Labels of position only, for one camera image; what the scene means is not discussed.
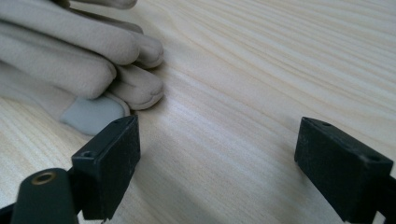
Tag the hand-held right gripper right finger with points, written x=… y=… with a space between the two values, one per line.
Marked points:
x=339 y=168

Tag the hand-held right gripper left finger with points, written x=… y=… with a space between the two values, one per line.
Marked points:
x=106 y=168

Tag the beige glove with grey fingertip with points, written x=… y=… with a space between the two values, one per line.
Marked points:
x=93 y=115

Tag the plain beige glove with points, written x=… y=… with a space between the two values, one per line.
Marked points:
x=62 y=40

